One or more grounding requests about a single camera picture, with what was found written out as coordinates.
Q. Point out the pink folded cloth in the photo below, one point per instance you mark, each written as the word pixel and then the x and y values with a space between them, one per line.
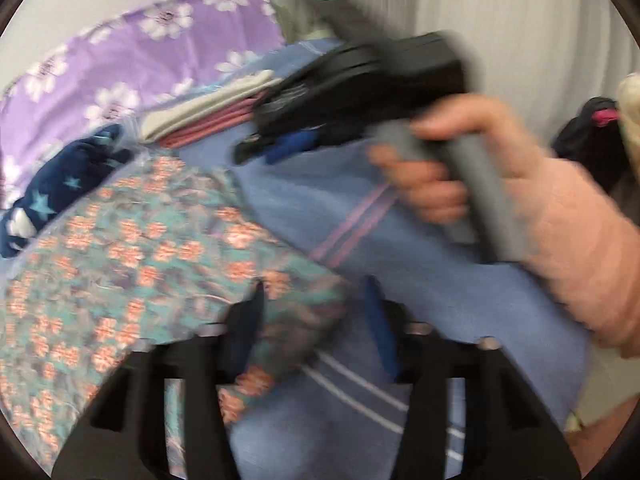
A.
pixel 210 130

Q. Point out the white pleated curtain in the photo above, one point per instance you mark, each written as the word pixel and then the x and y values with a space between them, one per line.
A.
pixel 525 10

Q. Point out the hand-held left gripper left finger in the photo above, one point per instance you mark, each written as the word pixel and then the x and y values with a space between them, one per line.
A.
pixel 247 331

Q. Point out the dark cloth with pink trim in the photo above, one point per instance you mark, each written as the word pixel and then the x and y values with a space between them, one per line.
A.
pixel 585 135

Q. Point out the blue plaid bed sheet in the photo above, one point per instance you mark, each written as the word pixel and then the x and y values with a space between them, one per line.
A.
pixel 425 270

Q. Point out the navy star print blanket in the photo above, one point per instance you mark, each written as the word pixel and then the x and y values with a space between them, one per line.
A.
pixel 55 185

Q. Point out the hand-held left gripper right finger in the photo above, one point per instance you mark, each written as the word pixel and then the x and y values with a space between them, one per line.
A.
pixel 381 332

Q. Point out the person's right hand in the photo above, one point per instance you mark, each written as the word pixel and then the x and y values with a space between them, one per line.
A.
pixel 470 160

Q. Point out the teal floral shirt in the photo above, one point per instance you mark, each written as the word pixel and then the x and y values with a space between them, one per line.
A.
pixel 125 260

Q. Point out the beige folded cloth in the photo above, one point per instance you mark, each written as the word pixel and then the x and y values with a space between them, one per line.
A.
pixel 200 107

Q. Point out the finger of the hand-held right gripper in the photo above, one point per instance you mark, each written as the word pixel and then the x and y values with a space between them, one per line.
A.
pixel 295 145
pixel 250 149

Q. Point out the person's right forearm pink sleeve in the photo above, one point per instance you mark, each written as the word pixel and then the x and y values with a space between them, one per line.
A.
pixel 585 250

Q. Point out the purple floral pillow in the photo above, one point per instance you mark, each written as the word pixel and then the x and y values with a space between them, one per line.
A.
pixel 125 60

